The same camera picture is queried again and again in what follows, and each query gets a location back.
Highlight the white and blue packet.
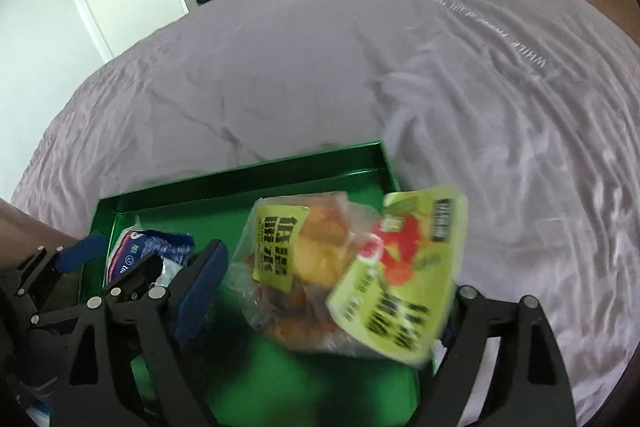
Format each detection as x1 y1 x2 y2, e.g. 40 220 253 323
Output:
104 227 197 289

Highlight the yellow-green snack packet red print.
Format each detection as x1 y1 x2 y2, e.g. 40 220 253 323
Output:
325 186 469 369

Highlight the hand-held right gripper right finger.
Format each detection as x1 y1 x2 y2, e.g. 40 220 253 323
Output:
415 284 578 427

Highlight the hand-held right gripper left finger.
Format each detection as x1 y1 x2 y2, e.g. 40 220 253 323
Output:
47 241 230 427

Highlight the clear snack packet yellow label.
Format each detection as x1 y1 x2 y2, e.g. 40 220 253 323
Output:
232 191 387 356

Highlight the person's left forearm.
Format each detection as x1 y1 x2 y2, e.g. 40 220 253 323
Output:
0 197 81 272

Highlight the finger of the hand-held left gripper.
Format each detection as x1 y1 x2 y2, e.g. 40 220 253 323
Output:
0 234 107 310
27 254 167 329

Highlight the green metal tray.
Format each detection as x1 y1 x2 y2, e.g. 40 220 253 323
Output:
77 139 422 427

